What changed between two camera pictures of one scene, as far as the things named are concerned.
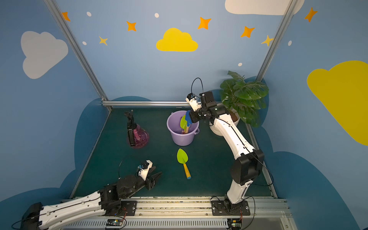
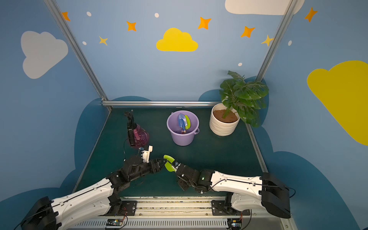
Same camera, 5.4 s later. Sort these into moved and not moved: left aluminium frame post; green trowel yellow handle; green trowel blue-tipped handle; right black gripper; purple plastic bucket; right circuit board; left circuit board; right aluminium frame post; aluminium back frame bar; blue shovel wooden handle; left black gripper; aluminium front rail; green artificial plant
Moved: green trowel blue-tipped handle; left black gripper; green trowel yellow handle; right black gripper; blue shovel wooden handle
Not moved: aluminium back frame bar; purple plastic bucket; right aluminium frame post; left circuit board; left aluminium frame post; green artificial plant; right circuit board; aluminium front rail
